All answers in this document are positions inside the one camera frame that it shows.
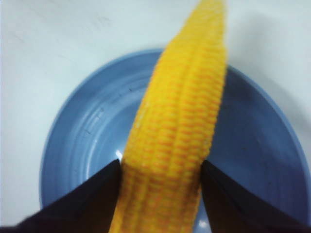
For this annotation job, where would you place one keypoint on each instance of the yellow corn cob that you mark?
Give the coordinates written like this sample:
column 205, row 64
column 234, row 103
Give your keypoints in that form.
column 173, row 129

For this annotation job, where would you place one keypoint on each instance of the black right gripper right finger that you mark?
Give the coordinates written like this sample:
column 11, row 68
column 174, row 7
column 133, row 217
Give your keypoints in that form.
column 231, row 208

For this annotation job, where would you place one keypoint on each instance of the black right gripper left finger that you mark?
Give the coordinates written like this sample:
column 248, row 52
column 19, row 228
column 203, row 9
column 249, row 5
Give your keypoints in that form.
column 89, row 208

